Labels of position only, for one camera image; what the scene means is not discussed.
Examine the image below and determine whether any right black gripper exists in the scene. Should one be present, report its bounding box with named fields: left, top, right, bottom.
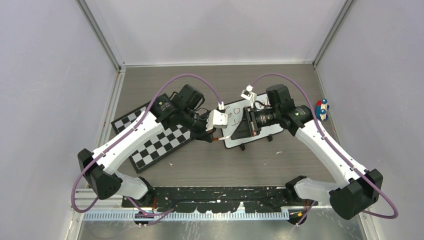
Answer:
left=231, top=105, right=280, bottom=140

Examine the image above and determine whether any red white marker pen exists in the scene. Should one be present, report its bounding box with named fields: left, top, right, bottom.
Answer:
left=218, top=135, right=231, bottom=141

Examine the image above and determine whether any white whiteboard black frame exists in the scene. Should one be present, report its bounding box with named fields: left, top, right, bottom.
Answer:
left=221, top=98, right=284, bottom=150

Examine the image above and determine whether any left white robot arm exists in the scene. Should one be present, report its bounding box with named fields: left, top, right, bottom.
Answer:
left=77, top=84, right=213, bottom=207

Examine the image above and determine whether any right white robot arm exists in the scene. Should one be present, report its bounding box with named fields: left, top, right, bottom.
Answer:
left=230, top=84, right=384, bottom=220

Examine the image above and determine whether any black white chessboard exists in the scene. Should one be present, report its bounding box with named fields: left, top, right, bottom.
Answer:
left=111, top=103, right=193, bottom=174

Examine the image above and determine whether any blue red toy car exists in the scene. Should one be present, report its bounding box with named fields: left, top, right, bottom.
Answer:
left=315, top=98, right=330, bottom=121

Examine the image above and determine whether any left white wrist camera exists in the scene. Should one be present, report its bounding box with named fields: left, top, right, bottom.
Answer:
left=205, top=102, right=228, bottom=132

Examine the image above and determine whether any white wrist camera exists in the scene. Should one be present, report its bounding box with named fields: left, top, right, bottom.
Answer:
left=240, top=85, right=257, bottom=108
left=205, top=102, right=228, bottom=132

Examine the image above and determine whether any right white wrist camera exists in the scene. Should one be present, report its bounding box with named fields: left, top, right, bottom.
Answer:
left=240, top=85, right=257, bottom=108

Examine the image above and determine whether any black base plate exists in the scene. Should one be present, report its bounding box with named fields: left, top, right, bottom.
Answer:
left=135, top=186, right=313, bottom=214

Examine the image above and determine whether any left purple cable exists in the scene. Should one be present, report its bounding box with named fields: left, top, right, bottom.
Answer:
left=71, top=73, right=226, bottom=227

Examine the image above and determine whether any slotted cable duct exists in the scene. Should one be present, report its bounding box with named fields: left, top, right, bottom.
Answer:
left=82, top=209, right=290, bottom=221

